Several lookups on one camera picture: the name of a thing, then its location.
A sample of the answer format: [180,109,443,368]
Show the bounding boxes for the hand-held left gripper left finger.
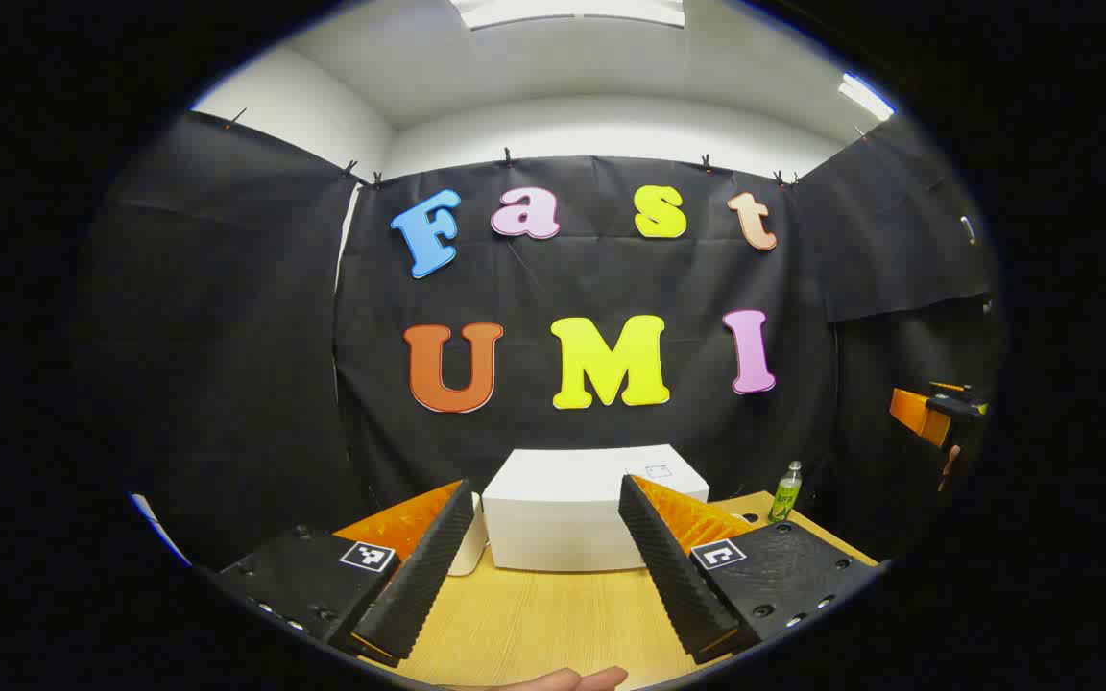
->
[210,478,477,670]

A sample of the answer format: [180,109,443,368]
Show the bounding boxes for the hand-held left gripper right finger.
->
[617,473,888,666]

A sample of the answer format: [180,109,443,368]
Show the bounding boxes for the white microwave oven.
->
[481,444,710,573]

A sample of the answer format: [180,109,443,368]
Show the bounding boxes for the white toaster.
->
[447,492,489,577]

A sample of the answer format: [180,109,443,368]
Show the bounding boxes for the green drink bottle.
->
[768,460,804,525]

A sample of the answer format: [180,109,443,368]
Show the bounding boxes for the black backdrop cloth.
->
[83,108,1000,567]

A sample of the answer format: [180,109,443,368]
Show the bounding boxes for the ceiling light panel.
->
[837,74,897,122]
[450,0,687,31]

